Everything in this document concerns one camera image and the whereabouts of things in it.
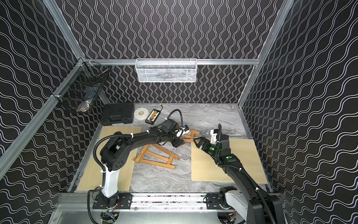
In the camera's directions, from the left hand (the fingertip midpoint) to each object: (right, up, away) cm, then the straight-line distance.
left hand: (182, 136), depth 94 cm
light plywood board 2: (+14, -19, -5) cm, 24 cm away
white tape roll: (-33, +15, +20) cm, 42 cm away
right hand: (+10, -2, -10) cm, 14 cm away
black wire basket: (-69, +31, -2) cm, 75 cm away
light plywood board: (-53, -24, -11) cm, 60 cm away
